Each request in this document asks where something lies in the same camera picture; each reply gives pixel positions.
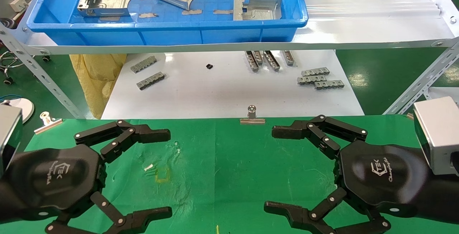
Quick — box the blue plastic tray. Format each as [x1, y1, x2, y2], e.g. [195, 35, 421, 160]
[27, 0, 309, 46]

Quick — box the flat stamped metal plate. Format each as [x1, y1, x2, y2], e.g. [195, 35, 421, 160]
[233, 0, 283, 21]

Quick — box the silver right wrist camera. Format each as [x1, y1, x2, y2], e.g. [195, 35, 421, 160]
[413, 96, 459, 176]

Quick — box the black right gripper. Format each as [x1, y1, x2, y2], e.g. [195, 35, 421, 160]
[264, 142, 459, 234]

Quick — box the yellow plastic bag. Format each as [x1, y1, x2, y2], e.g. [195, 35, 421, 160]
[69, 54, 127, 120]

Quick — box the silver binder clip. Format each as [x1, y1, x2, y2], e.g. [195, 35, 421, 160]
[240, 105, 266, 125]
[34, 111, 63, 135]

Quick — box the white round stand base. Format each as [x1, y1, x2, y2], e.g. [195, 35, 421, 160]
[0, 98, 35, 124]

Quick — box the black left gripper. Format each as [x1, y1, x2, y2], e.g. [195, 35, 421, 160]
[0, 120, 173, 234]

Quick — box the white wall socket box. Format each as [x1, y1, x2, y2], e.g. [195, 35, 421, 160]
[9, 0, 29, 12]

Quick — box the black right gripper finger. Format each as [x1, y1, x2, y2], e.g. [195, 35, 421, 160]
[271, 115, 368, 160]

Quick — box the green cloth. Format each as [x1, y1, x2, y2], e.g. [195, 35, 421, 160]
[0, 115, 459, 234]

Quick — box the office chair base with casters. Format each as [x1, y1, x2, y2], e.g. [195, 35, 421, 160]
[0, 49, 51, 86]

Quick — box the white metal shelf rack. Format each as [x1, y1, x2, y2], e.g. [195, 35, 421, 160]
[0, 0, 459, 120]

